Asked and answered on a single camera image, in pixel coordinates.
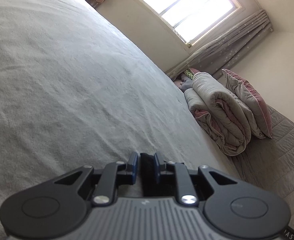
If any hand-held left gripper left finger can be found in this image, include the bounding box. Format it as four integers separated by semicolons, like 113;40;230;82
54;151;139;206

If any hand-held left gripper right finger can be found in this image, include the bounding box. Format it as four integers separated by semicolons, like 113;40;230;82
153;152;238;207

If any black t-shirt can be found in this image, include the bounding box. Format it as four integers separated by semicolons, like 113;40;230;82
139;152;156;198

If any folded grey pink quilt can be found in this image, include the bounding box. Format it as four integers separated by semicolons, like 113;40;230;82
184;72;252;157

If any pale purple cloth bundle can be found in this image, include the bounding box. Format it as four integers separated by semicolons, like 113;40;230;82
175;78;194;91

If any bed with grey sheet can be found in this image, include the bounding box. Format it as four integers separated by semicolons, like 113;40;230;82
0;0;240;240

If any grey pink pillow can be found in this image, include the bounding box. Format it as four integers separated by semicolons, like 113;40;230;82
221;69;273;139

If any grey star-print curtain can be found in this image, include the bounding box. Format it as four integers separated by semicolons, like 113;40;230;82
167;9;272;79

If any window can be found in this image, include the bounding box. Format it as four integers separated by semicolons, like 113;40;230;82
124;0;246;54

